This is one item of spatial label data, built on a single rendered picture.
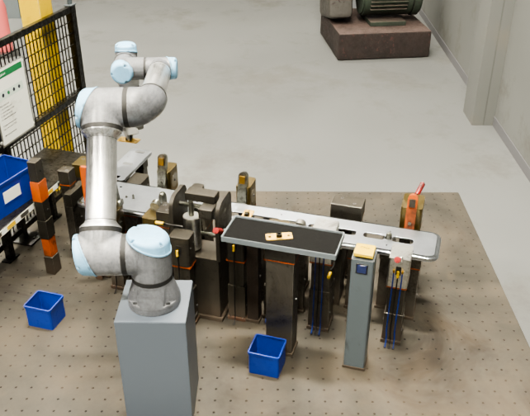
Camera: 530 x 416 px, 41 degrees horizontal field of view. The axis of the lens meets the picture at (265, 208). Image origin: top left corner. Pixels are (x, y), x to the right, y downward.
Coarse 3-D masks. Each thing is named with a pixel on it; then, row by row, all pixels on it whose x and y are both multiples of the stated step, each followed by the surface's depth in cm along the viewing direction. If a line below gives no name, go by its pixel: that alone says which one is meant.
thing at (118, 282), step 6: (120, 210) 259; (120, 216) 260; (120, 222) 261; (114, 276) 272; (120, 276) 271; (126, 276) 274; (114, 282) 274; (120, 282) 273; (114, 288) 274; (120, 288) 274
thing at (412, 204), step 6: (408, 198) 256; (414, 198) 256; (408, 204) 257; (414, 204) 256; (408, 210) 258; (414, 210) 257; (408, 216) 258; (414, 216) 258; (408, 222) 259; (414, 222) 258; (408, 228) 260
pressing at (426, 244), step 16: (128, 192) 279; (144, 192) 279; (128, 208) 269; (144, 208) 269; (240, 208) 269; (256, 208) 269; (272, 208) 269; (352, 224) 259; (368, 224) 259; (352, 240) 250; (368, 240) 250; (384, 240) 250; (416, 240) 250; (432, 240) 250; (416, 256) 241; (432, 256) 241
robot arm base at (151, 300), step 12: (132, 288) 198; (144, 288) 195; (156, 288) 195; (168, 288) 198; (132, 300) 200; (144, 300) 196; (156, 300) 196; (168, 300) 199; (180, 300) 203; (144, 312) 197; (156, 312) 197; (168, 312) 199
